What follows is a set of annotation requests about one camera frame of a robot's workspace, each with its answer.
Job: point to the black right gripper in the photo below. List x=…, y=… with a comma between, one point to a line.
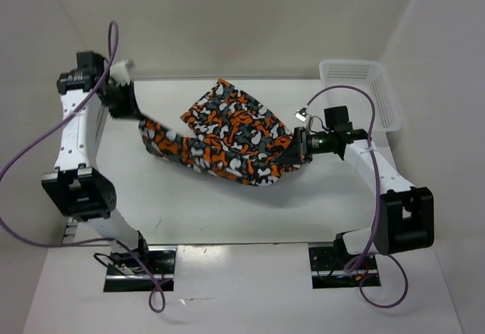
x=301, y=150

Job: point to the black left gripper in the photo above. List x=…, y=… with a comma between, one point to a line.
x=131, y=110

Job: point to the orange camouflage shorts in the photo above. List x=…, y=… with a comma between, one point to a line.
x=236, y=138

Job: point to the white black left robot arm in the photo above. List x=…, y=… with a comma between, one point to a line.
x=76, y=187

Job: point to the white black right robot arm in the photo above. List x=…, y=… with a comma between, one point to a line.
x=404, y=216

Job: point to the white perforated plastic basket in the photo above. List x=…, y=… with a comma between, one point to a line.
x=370, y=77

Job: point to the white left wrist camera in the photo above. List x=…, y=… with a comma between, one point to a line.
x=120, y=72

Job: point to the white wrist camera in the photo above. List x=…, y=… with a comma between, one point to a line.
x=120, y=72
x=302, y=115

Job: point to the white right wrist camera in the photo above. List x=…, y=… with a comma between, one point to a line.
x=302, y=115

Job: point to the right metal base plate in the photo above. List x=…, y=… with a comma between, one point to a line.
x=327, y=269

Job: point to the metal base plate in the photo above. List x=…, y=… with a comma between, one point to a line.
x=327, y=269
x=121, y=277

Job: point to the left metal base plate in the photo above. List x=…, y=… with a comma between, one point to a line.
x=121, y=277

